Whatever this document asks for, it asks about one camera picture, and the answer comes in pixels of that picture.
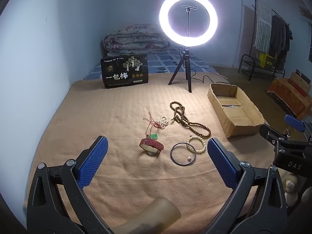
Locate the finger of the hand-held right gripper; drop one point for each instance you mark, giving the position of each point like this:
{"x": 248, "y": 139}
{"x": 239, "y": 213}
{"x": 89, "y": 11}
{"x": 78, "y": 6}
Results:
{"x": 270, "y": 134}
{"x": 295, "y": 123}

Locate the dark hanging clothes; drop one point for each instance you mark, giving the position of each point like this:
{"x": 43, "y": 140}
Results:
{"x": 279, "y": 36}

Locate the phone holder clamp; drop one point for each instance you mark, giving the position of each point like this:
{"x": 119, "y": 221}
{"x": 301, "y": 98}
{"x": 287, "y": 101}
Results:
{"x": 188, "y": 19}

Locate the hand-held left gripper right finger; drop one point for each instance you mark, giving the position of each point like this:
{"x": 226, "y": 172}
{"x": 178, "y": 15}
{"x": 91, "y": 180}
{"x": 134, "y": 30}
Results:
{"x": 221, "y": 163}

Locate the blue checked bed sheet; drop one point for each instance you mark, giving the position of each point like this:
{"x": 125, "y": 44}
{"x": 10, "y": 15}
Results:
{"x": 168, "y": 61}

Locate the beige leaning board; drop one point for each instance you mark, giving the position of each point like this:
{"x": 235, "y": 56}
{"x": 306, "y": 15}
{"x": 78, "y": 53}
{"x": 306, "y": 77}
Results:
{"x": 247, "y": 29}

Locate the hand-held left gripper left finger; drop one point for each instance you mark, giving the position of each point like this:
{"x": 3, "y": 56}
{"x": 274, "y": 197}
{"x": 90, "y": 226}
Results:
{"x": 95, "y": 160}

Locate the yellow box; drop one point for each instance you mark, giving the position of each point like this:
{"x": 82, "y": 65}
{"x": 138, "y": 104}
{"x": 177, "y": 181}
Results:
{"x": 266, "y": 59}

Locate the orange cloth covered box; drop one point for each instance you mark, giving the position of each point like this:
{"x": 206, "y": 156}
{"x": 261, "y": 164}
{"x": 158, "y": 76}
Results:
{"x": 287, "y": 95}

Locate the striped hanging cloth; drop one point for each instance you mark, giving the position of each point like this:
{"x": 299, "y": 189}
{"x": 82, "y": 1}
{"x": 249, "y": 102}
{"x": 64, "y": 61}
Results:
{"x": 263, "y": 26}

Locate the black printed gift box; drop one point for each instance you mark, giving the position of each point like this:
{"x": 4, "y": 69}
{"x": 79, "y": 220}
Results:
{"x": 124, "y": 73}

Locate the pale beige tube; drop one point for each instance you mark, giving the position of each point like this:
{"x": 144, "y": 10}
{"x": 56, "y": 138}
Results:
{"x": 151, "y": 214}

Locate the person's right hand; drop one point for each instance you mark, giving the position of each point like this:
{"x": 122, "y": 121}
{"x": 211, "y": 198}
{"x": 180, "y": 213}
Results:
{"x": 291, "y": 192}

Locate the folded floral quilt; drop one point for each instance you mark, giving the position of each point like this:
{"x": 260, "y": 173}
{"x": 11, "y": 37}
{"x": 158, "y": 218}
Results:
{"x": 136, "y": 39}

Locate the tan blanket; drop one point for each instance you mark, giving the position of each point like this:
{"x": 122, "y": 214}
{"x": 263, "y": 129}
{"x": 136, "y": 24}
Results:
{"x": 97, "y": 117}

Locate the cardboard box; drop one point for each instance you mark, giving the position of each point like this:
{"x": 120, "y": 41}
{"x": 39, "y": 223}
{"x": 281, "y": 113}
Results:
{"x": 234, "y": 112}

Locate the black bangle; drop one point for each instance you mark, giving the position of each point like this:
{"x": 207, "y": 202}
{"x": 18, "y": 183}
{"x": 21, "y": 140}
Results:
{"x": 183, "y": 164}

